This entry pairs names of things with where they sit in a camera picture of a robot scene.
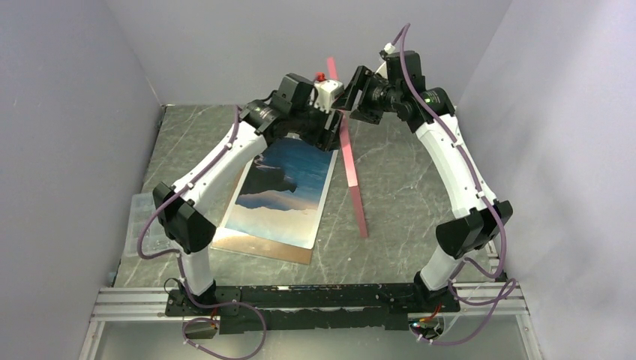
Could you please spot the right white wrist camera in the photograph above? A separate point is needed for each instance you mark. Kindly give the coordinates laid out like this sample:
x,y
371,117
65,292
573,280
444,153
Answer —
x,y
387,50

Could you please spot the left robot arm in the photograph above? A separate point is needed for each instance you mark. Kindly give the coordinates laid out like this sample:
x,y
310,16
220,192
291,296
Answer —
x,y
179,224

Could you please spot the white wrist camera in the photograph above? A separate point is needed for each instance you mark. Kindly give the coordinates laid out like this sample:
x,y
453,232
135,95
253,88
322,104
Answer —
x,y
325,92
387,50

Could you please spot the brown backing board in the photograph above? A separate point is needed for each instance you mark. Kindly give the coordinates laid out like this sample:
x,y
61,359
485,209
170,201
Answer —
x,y
263,251

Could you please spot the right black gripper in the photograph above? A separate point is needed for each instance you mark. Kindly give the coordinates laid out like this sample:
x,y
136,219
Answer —
x,y
364,80

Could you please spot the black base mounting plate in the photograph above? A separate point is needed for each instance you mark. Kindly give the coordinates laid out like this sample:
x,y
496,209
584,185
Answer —
x,y
390,306

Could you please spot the aluminium extrusion rail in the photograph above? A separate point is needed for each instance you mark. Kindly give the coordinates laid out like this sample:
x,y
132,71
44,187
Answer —
x,y
150,304

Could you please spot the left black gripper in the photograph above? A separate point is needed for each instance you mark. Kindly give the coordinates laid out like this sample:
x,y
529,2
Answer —
x,y
328,140

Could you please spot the clear plastic screw box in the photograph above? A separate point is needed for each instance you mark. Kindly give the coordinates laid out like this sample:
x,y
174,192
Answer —
x,y
141,208

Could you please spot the pink wooden picture frame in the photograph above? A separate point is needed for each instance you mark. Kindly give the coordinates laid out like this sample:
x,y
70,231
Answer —
x,y
352,178

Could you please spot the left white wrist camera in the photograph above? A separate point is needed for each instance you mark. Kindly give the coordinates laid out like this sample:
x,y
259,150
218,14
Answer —
x,y
325,92

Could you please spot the blue landscape photo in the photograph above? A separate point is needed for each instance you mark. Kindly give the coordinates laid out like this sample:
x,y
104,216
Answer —
x,y
292,164

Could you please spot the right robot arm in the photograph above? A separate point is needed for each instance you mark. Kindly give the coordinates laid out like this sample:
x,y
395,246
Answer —
x,y
398,87

